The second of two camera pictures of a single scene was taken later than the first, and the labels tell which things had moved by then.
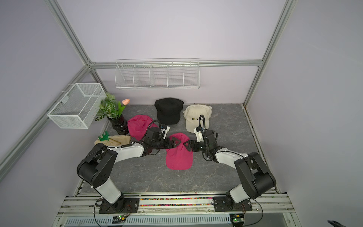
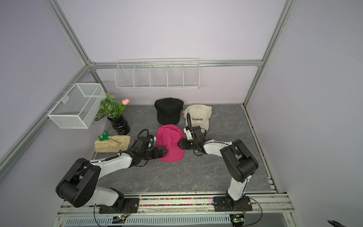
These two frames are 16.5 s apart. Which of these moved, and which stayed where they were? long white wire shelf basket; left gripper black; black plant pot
Moved: left gripper black
Stayed: black plant pot; long white wire shelf basket
